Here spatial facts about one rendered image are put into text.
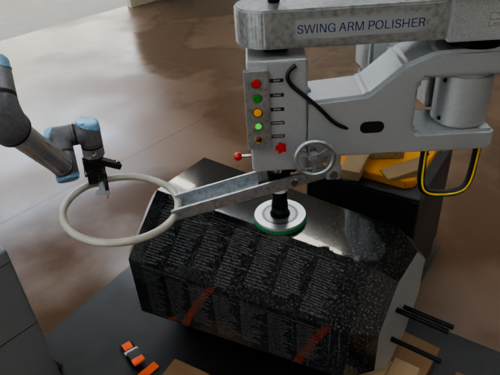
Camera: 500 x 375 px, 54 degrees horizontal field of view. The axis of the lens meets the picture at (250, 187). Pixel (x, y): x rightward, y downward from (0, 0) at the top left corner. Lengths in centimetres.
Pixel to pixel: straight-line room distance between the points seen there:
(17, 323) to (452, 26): 206
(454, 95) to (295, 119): 55
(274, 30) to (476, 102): 74
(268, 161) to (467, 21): 77
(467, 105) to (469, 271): 156
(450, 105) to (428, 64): 20
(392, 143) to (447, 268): 152
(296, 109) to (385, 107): 31
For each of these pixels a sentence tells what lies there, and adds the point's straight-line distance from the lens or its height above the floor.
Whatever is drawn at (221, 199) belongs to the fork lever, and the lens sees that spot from 191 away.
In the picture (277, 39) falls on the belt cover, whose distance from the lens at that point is 159.
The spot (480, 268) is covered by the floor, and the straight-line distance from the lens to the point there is 326.
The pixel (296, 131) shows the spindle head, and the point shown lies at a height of 131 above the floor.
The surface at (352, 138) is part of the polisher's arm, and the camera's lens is 177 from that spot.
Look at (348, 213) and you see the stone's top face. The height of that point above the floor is 85.
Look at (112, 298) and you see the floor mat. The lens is 304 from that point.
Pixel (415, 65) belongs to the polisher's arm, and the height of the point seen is 152.
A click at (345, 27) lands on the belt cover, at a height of 166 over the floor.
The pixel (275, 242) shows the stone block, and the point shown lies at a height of 82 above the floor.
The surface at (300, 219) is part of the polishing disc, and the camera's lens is 200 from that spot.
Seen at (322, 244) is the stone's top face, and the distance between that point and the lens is 192.
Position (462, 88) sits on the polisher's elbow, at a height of 142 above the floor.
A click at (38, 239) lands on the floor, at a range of 373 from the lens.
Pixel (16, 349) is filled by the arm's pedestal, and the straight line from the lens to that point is 251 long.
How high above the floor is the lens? 209
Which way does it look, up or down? 33 degrees down
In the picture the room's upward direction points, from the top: 4 degrees counter-clockwise
